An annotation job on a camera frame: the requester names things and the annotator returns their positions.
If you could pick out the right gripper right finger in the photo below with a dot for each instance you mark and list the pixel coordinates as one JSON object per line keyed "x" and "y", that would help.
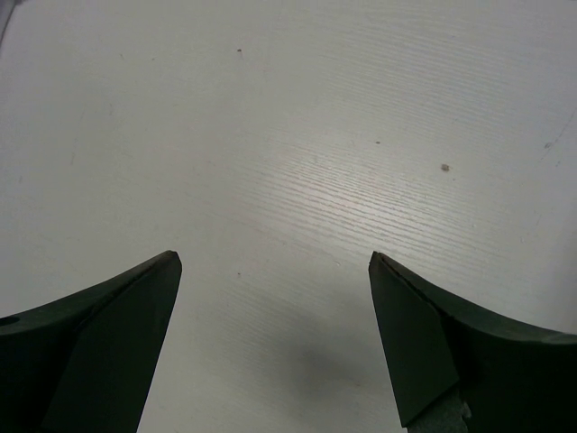
{"x": 455, "y": 366}

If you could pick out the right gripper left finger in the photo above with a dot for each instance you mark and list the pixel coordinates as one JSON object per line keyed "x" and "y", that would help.
{"x": 85, "y": 362}

